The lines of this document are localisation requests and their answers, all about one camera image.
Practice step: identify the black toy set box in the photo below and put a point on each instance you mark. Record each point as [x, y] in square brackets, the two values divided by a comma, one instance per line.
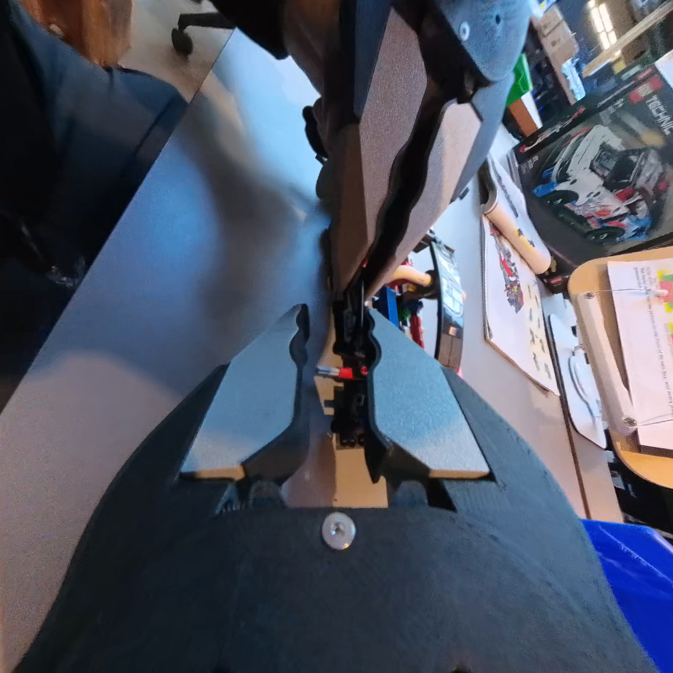
[604, 173]

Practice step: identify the printed instruction sheet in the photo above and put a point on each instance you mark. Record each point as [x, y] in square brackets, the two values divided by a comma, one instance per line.
[646, 342]

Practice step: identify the blue plastic bin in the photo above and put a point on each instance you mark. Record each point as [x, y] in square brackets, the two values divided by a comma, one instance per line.
[636, 589]

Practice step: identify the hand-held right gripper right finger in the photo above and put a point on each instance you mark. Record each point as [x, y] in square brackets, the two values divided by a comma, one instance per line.
[426, 415]

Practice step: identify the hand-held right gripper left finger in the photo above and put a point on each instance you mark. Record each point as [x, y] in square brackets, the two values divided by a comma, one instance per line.
[247, 410]

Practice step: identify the person's black clothing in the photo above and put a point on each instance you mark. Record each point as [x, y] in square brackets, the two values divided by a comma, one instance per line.
[63, 157]

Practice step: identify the toy brick car model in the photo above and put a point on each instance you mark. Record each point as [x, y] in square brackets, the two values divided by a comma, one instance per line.
[347, 326]

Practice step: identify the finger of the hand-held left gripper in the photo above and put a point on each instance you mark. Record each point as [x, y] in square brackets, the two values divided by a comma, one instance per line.
[368, 173]
[441, 157]

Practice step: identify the person's left hand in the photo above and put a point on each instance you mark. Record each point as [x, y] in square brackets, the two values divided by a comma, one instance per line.
[320, 52]

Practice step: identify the grey desk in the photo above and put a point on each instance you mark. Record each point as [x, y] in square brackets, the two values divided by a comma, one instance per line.
[157, 315]

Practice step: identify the rolled instruction booklet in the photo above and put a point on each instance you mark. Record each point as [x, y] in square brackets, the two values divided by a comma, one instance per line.
[518, 226]

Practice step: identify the black office chair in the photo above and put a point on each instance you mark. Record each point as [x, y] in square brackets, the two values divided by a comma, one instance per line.
[200, 29]

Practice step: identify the open instruction booklet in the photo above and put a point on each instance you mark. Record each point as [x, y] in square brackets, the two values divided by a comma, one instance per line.
[520, 326]

